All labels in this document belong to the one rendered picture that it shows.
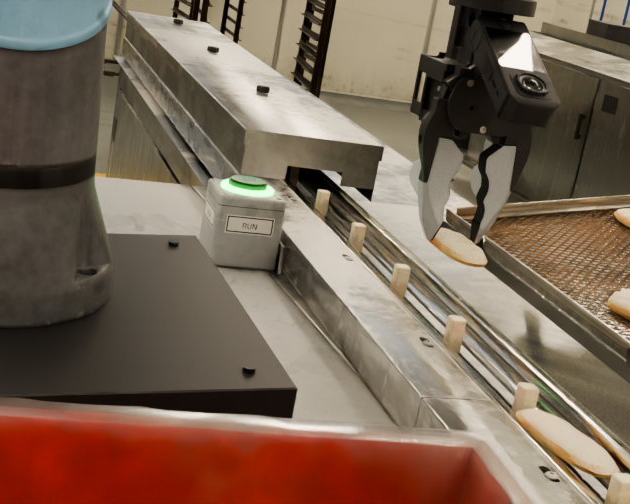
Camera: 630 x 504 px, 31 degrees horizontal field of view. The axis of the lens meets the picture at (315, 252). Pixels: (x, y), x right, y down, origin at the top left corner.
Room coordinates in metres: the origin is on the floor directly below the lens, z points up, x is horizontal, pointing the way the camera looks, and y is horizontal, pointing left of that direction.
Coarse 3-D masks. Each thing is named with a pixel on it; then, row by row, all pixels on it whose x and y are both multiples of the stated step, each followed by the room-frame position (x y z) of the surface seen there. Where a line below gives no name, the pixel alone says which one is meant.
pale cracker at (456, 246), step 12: (444, 228) 1.01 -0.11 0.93; (432, 240) 0.97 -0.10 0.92; (444, 240) 0.96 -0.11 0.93; (456, 240) 0.96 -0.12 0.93; (468, 240) 0.97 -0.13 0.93; (444, 252) 0.94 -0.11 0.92; (456, 252) 0.93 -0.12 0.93; (468, 252) 0.93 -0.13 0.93; (480, 252) 0.94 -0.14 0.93; (468, 264) 0.92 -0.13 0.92; (480, 264) 0.92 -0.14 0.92
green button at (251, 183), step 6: (234, 180) 1.14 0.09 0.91; (240, 180) 1.15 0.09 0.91; (246, 180) 1.15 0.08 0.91; (252, 180) 1.16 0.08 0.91; (258, 180) 1.16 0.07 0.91; (234, 186) 1.14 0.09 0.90; (240, 186) 1.14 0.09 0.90; (246, 186) 1.14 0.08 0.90; (252, 186) 1.14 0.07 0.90; (258, 186) 1.14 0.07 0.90; (264, 186) 1.15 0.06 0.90
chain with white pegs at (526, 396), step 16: (112, 0) 3.63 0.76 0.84; (288, 176) 1.46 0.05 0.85; (320, 192) 1.33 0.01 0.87; (320, 208) 1.33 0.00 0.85; (352, 224) 1.20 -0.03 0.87; (352, 240) 1.19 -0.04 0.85; (400, 272) 1.06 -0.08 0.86; (400, 288) 1.06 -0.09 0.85; (448, 320) 0.94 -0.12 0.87; (464, 320) 0.93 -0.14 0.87; (448, 336) 0.93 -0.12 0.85; (528, 384) 0.80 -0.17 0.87; (528, 400) 0.80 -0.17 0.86; (624, 480) 0.66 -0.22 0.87; (608, 496) 0.67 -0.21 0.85; (624, 496) 0.66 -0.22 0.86
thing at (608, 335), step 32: (512, 224) 1.21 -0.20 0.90; (544, 224) 1.21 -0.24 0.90; (576, 224) 1.22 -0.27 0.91; (512, 256) 1.06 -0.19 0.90; (544, 256) 1.11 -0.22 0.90; (576, 256) 1.11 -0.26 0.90; (608, 256) 1.11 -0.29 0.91; (544, 288) 1.00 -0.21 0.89; (576, 288) 1.01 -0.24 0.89; (608, 288) 1.01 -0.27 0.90; (576, 320) 0.94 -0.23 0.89; (608, 320) 0.94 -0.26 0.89
